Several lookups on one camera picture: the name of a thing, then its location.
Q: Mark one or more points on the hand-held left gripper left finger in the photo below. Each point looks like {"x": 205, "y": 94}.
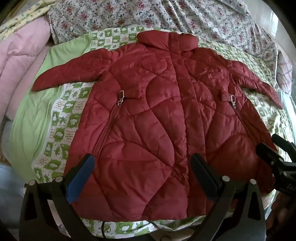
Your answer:
{"x": 79, "y": 176}

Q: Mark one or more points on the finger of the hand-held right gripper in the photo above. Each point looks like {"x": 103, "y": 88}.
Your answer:
{"x": 269, "y": 155}
{"x": 281, "y": 141}

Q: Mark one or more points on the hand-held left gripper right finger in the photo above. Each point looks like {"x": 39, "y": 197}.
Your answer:
{"x": 203, "y": 172}

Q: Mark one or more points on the red quilted jacket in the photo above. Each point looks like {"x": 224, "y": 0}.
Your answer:
{"x": 161, "y": 120}

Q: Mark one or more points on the green patterned blanket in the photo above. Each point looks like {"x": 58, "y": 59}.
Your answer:
{"x": 41, "y": 129}

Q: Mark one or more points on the pink plaid cloth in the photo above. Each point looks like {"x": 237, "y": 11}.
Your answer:
{"x": 285, "y": 68}

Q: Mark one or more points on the pink comforter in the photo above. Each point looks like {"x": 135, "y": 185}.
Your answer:
{"x": 18, "y": 69}

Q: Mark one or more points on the light blue floral cloth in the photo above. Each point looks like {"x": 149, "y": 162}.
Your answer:
{"x": 235, "y": 5}

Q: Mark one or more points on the white floral bedsheet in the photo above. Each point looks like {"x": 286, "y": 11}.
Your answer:
{"x": 161, "y": 16}

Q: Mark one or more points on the yellow floral cloth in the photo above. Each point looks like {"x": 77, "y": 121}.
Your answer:
{"x": 20, "y": 17}

